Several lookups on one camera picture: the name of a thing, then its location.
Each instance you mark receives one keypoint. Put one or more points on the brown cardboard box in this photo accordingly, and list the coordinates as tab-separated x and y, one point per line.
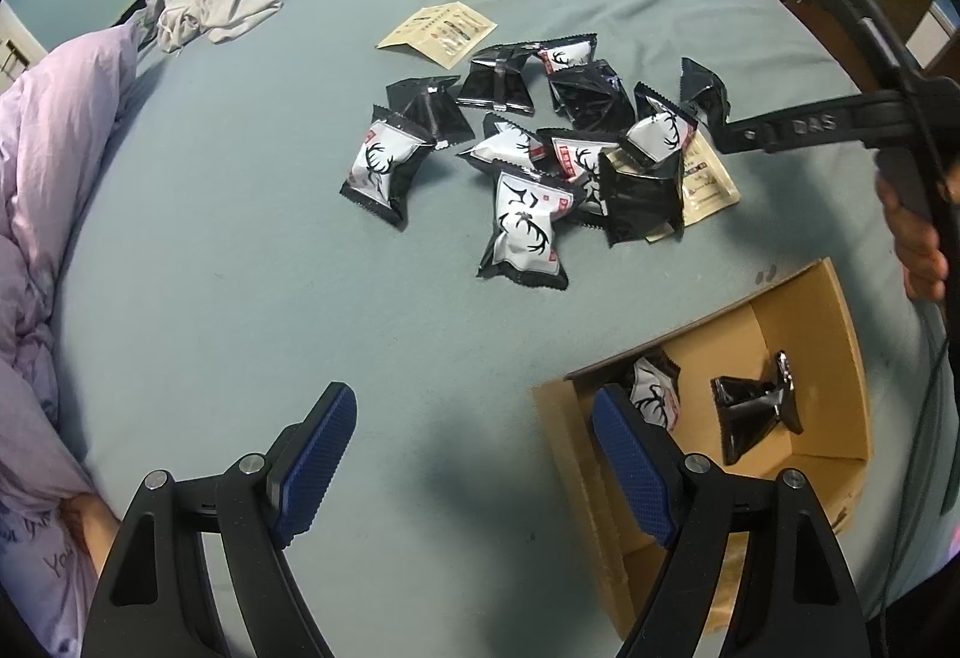
817	343

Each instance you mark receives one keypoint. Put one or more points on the white antler snack packet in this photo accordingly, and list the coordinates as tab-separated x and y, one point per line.
654	395

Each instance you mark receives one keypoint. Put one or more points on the lilac duvet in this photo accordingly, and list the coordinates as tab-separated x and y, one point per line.
45	178

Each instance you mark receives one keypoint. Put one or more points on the beige printed sachet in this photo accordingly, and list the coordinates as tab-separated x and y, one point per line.
709	185
442	31

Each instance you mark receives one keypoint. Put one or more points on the person's right hand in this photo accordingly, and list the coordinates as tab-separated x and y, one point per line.
919	253

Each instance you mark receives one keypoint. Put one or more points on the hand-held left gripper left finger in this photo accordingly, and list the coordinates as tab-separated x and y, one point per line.
315	463

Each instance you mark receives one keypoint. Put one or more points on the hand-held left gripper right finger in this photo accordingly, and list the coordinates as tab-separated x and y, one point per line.
630	470

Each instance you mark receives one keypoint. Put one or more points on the glossy black snack packet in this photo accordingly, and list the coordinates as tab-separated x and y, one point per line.
750	414

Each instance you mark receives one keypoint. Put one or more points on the pile of antler-print packets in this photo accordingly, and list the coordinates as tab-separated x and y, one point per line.
525	230

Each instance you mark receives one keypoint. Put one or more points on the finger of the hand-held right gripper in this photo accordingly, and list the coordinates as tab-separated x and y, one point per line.
810	125

